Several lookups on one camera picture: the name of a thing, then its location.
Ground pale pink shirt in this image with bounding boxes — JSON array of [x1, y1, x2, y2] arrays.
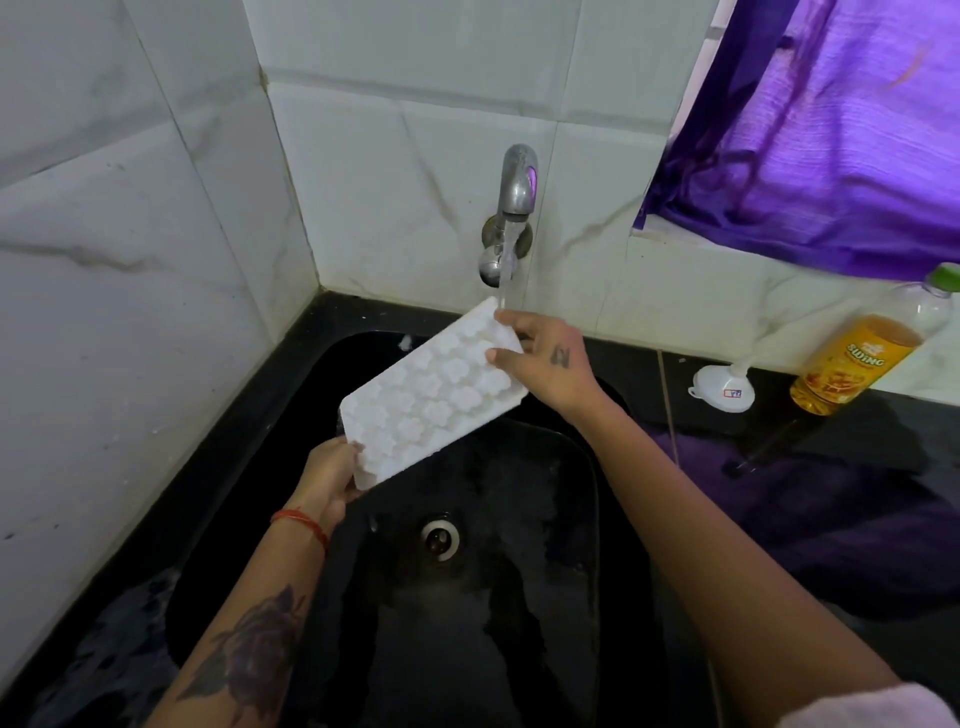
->
[[776, 682, 960, 728]]

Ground orange juice bottle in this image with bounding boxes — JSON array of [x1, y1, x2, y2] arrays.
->
[[788, 278, 955, 418]]

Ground person's left hand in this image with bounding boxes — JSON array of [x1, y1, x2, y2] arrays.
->
[[288, 436, 369, 538]]

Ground red thread bracelet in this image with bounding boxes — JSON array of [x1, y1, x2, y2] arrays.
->
[[269, 508, 331, 555]]

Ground white ice tray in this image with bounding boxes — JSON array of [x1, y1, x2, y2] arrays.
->
[[338, 296, 530, 493]]

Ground white plastic funnel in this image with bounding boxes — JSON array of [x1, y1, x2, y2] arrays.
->
[[686, 352, 759, 415]]

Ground black sink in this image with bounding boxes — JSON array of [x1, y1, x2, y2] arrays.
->
[[164, 329, 654, 728]]

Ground person's right forearm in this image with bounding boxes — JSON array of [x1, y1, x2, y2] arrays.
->
[[573, 393, 901, 728]]

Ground person's left forearm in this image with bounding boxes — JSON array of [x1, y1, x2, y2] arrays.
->
[[146, 513, 331, 728]]

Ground metal sink drain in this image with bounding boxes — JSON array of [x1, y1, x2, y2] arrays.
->
[[419, 517, 461, 564]]

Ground person's right hand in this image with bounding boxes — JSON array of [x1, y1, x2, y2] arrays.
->
[[483, 307, 613, 429]]

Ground chrome wall tap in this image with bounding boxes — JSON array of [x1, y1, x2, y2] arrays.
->
[[478, 143, 540, 290]]

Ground purple curtain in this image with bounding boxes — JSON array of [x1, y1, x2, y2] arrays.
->
[[633, 0, 960, 283]]

